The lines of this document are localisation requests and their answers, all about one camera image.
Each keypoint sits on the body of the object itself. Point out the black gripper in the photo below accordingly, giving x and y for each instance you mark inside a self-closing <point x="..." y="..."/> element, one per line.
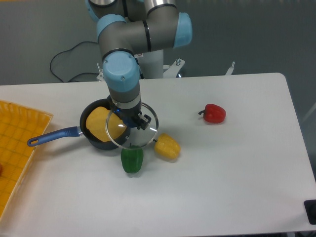
<point x="128" y="109"/>

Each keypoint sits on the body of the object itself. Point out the glass pot lid blue knob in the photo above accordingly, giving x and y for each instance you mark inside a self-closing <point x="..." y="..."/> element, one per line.
<point x="134" y="136"/>

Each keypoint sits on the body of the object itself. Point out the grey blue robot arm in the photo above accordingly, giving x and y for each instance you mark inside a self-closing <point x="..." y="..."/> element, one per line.
<point x="125" y="28"/>

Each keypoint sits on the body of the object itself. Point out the yellow bread slice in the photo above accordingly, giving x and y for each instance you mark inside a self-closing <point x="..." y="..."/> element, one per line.
<point x="96" y="124"/>

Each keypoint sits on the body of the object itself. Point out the green bell pepper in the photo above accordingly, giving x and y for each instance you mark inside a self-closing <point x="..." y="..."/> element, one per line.
<point x="132" y="158"/>

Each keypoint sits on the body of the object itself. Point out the yellow bell pepper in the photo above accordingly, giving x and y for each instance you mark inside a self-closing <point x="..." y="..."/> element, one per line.
<point x="166" y="147"/>

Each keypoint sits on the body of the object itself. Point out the red bell pepper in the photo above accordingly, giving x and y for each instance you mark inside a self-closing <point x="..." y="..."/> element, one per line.
<point x="213" y="113"/>

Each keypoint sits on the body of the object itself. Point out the yellow plastic basket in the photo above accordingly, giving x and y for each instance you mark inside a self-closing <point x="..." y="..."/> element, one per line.
<point x="17" y="125"/>

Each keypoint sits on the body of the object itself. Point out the black device at table edge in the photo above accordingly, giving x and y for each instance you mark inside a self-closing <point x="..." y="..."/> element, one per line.
<point x="310" y="207"/>

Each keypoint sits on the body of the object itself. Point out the dark saucepan blue handle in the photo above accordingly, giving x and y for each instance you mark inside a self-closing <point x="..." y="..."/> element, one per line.
<point x="77" y="131"/>

